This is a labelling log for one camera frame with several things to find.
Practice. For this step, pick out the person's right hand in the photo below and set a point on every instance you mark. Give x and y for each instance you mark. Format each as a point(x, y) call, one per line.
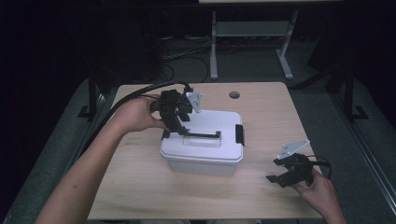
point(322, 194)

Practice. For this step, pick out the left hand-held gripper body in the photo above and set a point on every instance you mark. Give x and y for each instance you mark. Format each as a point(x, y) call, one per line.
point(169, 104)

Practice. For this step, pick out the white plastic storage box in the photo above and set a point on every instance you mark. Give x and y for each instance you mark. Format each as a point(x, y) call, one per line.
point(202, 168)

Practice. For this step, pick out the grey metal-legged desk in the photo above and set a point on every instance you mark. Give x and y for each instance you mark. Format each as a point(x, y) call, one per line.
point(249, 28)

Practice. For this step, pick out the black metal post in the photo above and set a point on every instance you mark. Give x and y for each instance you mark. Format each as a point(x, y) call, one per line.
point(92, 93)
point(349, 93)

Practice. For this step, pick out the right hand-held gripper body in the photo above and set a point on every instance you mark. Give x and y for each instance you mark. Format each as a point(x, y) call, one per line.
point(300, 169)

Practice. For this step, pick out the person's left hand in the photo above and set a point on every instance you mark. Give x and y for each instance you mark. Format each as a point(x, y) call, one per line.
point(137, 113)

